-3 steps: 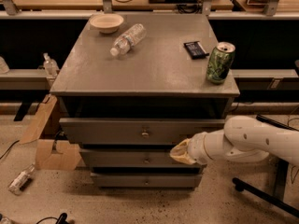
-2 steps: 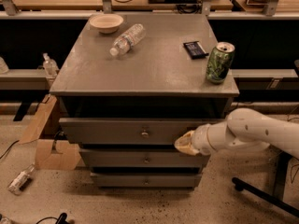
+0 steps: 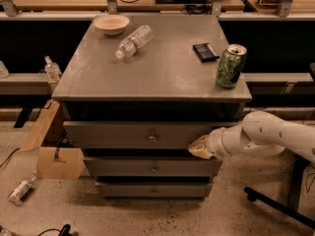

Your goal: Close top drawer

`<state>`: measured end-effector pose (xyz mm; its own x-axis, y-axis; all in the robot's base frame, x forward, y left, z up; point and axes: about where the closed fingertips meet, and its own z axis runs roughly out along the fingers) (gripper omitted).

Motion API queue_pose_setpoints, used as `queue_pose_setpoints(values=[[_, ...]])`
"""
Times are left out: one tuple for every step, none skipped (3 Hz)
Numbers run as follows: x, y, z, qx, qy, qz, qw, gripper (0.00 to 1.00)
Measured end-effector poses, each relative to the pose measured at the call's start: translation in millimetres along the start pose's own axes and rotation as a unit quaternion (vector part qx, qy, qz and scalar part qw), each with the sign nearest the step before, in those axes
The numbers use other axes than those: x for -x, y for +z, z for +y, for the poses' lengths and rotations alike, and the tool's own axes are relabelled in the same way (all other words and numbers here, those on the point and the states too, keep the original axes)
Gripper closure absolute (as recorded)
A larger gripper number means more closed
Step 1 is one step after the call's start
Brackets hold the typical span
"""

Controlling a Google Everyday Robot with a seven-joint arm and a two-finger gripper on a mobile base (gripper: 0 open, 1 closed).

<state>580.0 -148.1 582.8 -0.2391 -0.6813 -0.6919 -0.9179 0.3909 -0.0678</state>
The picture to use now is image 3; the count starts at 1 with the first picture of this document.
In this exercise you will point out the grey middle drawer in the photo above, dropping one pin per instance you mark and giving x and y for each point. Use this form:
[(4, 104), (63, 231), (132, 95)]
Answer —
[(139, 166)]

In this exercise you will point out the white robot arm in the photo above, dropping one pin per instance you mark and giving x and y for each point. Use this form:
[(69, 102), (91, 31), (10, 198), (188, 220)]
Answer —
[(258, 134)]

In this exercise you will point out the clear bottle on floor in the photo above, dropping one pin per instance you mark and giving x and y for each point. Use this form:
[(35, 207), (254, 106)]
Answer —
[(17, 195)]

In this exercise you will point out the beige paper bowl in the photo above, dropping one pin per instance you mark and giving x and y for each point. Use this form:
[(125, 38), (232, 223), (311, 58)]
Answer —
[(111, 24)]

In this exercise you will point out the black stand base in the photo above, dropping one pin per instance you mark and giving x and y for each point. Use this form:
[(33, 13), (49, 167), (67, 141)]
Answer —
[(291, 196)]

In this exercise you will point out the dark blue snack packet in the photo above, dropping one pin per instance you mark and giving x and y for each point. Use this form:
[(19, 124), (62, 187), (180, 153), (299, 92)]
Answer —
[(205, 52)]

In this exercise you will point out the green soda can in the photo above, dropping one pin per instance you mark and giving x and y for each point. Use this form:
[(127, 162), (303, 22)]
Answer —
[(230, 66)]

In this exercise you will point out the brown cardboard box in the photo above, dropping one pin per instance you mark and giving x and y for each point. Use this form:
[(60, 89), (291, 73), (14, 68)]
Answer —
[(53, 161)]

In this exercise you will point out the grey drawer cabinet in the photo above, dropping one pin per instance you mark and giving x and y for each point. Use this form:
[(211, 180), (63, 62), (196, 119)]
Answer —
[(164, 82)]

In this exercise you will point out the grey top drawer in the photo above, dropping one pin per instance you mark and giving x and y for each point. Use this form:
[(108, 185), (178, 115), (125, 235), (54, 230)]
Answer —
[(151, 135)]

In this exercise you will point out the clear plastic water bottle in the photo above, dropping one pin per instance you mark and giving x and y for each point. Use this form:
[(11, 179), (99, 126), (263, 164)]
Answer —
[(134, 42)]

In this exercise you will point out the grey drawer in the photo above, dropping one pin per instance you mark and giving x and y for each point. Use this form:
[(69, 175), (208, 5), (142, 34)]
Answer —
[(151, 135), (139, 166), (153, 190)]

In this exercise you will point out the yellow foam padded gripper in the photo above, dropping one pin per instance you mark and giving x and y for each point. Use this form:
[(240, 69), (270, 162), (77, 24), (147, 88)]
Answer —
[(215, 144)]

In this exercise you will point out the grey bottom drawer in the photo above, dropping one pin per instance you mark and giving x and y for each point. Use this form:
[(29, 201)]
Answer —
[(153, 190)]

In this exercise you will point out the clear bottle on shelf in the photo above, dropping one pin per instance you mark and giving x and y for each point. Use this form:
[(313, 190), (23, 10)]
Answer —
[(52, 70)]

